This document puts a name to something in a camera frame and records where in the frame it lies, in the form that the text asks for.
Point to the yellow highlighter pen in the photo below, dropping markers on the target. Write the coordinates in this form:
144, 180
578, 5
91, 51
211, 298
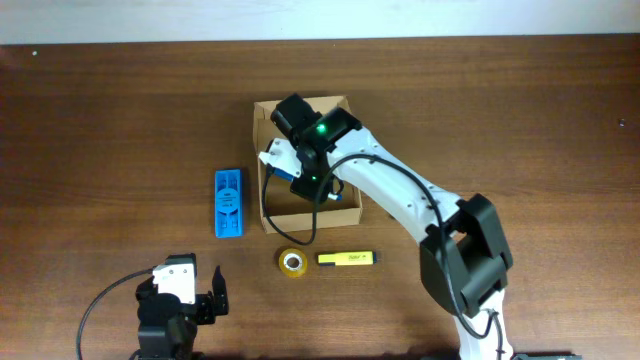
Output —
351, 258

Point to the blue whiteboard marker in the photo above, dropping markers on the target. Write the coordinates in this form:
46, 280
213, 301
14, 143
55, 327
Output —
306, 186

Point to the brown cardboard box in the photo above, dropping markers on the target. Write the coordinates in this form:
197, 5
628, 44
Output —
288, 211

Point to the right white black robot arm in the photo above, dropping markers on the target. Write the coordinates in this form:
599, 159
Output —
463, 250

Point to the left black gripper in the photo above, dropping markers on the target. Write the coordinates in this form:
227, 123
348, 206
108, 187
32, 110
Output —
204, 302

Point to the blue plastic eraser block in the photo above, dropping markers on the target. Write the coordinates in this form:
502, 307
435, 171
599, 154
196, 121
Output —
228, 215

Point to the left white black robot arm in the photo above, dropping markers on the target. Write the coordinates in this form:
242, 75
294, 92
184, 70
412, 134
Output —
174, 341

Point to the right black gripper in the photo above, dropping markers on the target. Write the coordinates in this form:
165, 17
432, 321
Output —
300, 185

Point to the yellow adhesive tape roll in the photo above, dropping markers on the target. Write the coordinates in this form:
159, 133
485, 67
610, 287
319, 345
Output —
293, 263

